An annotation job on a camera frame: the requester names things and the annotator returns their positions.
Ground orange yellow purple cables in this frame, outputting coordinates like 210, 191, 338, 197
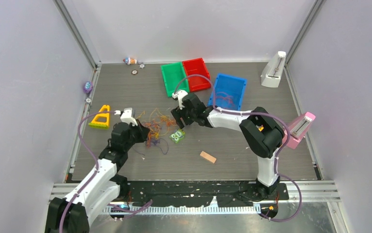
135, 107, 177, 156

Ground red orange cable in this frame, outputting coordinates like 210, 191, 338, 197
214, 91, 238, 110

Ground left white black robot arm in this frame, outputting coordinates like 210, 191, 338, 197
45, 119, 150, 233

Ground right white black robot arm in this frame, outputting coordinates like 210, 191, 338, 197
171, 90, 285, 199

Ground green frog toy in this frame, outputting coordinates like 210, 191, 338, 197
169, 129, 186, 144

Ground red plastic bin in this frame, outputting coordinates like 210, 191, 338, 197
182, 58, 211, 92

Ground blue plastic bin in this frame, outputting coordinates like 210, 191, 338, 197
208, 73, 247, 111

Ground green plastic bin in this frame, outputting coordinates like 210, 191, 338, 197
161, 62, 186, 98

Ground orange wooden block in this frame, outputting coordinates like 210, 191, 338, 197
200, 151, 217, 164

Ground purple round toy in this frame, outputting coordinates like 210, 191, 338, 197
83, 81, 93, 94

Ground small figurine toy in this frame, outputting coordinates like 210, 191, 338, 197
122, 57, 138, 65

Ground white metronome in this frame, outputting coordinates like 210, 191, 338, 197
261, 51, 287, 88

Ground pink metronome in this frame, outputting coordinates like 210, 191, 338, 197
286, 112, 316, 149

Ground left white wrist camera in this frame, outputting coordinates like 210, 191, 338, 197
114, 108, 138, 126

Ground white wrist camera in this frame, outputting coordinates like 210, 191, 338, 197
114, 108, 138, 126
172, 90, 188, 110

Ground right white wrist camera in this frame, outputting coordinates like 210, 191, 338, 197
172, 90, 188, 110

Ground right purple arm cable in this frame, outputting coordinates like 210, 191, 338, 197
174, 74, 303, 223

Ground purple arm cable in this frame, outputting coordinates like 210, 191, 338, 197
59, 111, 154, 233
174, 74, 303, 223

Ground left yellow triangle frame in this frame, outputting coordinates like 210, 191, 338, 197
88, 105, 111, 130

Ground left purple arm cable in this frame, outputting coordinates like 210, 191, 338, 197
59, 111, 154, 233

